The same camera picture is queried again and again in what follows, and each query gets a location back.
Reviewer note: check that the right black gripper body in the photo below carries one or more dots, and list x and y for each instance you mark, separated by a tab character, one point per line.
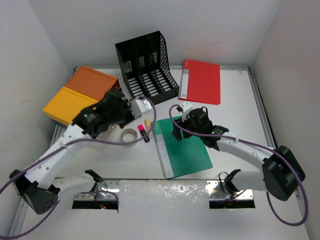
188	126

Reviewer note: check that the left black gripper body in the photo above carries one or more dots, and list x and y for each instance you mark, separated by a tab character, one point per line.
122	115

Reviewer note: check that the yellow highlighter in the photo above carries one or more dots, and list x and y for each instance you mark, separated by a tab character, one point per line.
148	125

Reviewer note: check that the pink highlighter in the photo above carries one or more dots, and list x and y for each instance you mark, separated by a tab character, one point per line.
143	133

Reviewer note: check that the orange drawer cabinet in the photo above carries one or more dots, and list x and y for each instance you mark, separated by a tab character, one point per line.
92	83

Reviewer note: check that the yellow drawer cabinet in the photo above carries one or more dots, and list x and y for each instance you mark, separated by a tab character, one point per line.
66	105

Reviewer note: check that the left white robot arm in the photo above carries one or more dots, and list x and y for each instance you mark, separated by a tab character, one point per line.
35	184

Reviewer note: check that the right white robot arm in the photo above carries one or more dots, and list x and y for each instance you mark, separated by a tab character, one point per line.
278	174

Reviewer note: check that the green clip folder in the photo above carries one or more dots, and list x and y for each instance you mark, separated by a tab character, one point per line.
179	158

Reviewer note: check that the clear tape roll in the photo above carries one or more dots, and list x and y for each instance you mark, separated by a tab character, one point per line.
128	137

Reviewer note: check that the red folder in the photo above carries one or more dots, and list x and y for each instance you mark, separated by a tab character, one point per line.
200	82

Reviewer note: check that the black file organizer rack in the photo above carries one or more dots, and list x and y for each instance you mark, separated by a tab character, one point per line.
145	67

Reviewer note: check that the white foreground board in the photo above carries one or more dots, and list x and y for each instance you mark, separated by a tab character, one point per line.
158	210

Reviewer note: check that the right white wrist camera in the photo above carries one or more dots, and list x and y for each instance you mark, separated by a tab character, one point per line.
184	108

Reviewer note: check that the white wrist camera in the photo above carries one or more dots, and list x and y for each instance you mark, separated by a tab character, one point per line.
140	106
184	108

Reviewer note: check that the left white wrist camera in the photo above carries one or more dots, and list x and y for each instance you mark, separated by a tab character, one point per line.
140	106

